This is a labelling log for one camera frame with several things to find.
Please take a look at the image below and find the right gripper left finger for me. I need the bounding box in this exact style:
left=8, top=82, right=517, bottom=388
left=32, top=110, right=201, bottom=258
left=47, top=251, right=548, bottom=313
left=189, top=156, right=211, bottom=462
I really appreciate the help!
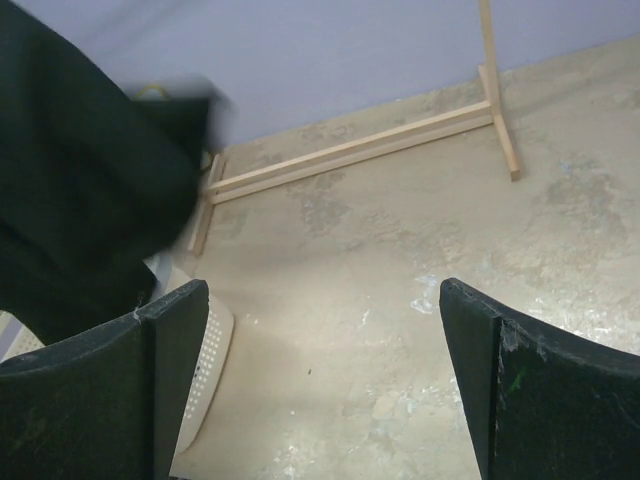
left=1, top=280, right=209, bottom=480

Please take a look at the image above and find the black printed t shirt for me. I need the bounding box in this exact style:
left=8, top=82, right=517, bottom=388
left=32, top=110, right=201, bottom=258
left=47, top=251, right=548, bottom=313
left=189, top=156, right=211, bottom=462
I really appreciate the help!
left=1, top=1, right=228, bottom=345

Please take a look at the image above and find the white plastic laundry basket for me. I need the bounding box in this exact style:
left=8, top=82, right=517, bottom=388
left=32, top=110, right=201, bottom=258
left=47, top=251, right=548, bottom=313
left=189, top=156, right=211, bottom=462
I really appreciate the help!
left=0, top=254, right=236, bottom=456

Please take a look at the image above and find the wooden clothes rack frame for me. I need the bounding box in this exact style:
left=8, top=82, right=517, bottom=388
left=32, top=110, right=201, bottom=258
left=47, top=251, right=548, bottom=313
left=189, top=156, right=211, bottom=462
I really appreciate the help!
left=188, top=0, right=522, bottom=256

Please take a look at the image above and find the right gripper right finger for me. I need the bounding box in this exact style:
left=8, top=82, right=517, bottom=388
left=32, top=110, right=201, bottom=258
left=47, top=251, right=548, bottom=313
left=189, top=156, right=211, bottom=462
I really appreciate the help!
left=439, top=278, right=639, bottom=479

